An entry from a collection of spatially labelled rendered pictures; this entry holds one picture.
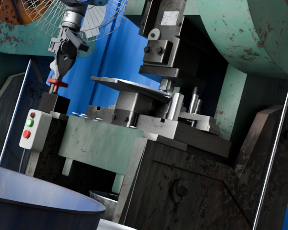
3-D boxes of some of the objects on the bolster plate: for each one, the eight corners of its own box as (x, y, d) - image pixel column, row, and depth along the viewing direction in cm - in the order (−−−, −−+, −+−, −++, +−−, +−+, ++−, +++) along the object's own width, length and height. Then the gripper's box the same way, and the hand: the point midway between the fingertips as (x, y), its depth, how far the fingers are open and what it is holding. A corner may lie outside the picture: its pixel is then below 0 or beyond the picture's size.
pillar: (189, 121, 195) (199, 83, 196) (184, 120, 196) (194, 83, 198) (192, 122, 196) (203, 85, 198) (188, 122, 198) (198, 85, 199)
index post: (172, 120, 174) (180, 91, 175) (165, 118, 176) (173, 90, 177) (178, 122, 176) (185, 93, 177) (171, 121, 178) (178, 92, 179)
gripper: (72, 29, 216) (56, 81, 214) (54, 21, 209) (38, 75, 207) (86, 30, 210) (70, 84, 208) (67, 21, 203) (51, 76, 201)
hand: (59, 76), depth 206 cm, fingers closed
